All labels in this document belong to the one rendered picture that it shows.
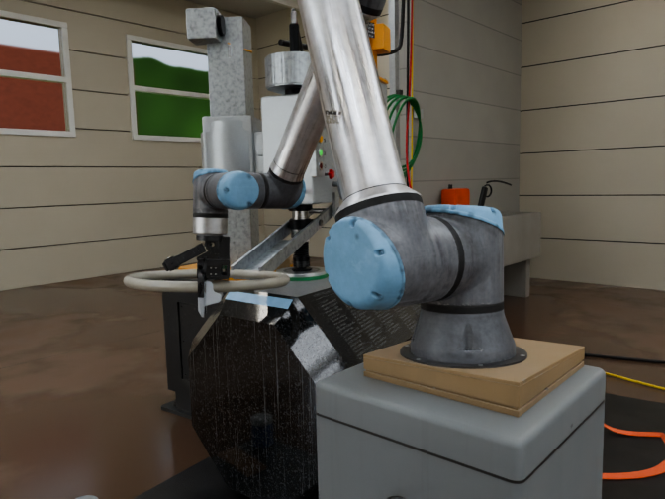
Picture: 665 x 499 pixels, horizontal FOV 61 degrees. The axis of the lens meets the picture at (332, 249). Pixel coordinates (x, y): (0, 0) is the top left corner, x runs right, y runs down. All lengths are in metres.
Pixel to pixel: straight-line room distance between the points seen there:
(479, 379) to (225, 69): 2.39
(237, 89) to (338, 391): 2.20
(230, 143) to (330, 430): 2.06
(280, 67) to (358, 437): 1.53
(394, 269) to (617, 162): 6.08
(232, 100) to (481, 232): 2.18
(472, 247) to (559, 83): 6.19
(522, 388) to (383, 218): 0.34
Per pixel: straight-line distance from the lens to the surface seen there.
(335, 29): 1.03
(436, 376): 0.99
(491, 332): 1.02
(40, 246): 8.10
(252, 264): 2.05
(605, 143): 6.89
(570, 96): 7.05
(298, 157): 1.37
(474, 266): 0.98
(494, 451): 0.88
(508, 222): 5.38
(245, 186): 1.36
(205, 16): 3.03
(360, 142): 0.93
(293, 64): 2.21
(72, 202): 8.19
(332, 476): 1.10
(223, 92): 3.03
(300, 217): 2.26
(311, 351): 1.86
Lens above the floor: 1.21
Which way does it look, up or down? 7 degrees down
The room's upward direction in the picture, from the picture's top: 1 degrees counter-clockwise
